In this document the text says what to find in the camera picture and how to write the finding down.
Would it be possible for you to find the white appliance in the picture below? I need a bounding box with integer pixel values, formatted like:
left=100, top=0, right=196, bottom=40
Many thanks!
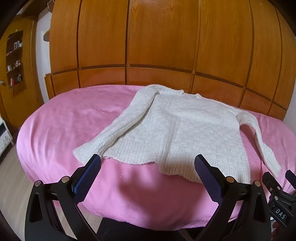
left=0, top=116, right=13, bottom=154

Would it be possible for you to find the wooden shelf cabinet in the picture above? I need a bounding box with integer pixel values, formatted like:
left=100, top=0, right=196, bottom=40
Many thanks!
left=0, top=19, right=44, bottom=130

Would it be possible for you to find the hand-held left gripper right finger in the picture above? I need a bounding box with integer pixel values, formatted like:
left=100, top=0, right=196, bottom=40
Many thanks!
left=194, top=154, right=272, bottom=241

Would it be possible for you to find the row of small bottles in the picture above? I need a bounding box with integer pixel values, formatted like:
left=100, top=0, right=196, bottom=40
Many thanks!
left=6, top=40, right=24, bottom=88

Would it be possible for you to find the wooden wardrobe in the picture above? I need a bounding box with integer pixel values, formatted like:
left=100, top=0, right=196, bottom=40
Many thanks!
left=44, top=0, right=296, bottom=121

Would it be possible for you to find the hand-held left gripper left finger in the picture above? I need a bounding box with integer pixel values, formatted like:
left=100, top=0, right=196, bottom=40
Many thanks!
left=24, top=153, right=102, bottom=241

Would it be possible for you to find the pink bedspread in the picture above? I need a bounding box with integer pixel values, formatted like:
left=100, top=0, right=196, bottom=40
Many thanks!
left=16, top=85, right=296, bottom=231

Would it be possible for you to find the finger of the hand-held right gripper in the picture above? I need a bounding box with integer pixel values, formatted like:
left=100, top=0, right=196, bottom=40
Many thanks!
left=285, top=170, right=296, bottom=186
left=262, top=171, right=282, bottom=194

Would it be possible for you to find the white knit sweater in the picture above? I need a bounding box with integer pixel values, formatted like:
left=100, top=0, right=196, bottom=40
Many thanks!
left=73, top=84, right=282, bottom=184

